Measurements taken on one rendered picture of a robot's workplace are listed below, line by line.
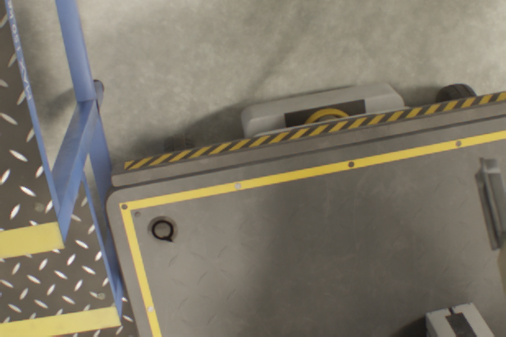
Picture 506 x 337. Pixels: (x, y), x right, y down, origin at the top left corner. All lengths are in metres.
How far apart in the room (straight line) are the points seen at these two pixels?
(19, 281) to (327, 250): 0.44
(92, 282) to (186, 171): 0.20
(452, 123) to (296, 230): 0.27
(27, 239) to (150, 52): 0.62
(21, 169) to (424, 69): 0.85
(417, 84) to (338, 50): 0.16
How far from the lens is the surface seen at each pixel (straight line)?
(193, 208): 1.16
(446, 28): 1.49
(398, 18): 1.46
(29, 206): 0.86
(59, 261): 1.11
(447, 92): 1.41
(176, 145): 1.33
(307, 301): 1.24
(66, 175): 0.99
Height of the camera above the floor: 1.38
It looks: 70 degrees down
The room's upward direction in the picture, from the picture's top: 164 degrees clockwise
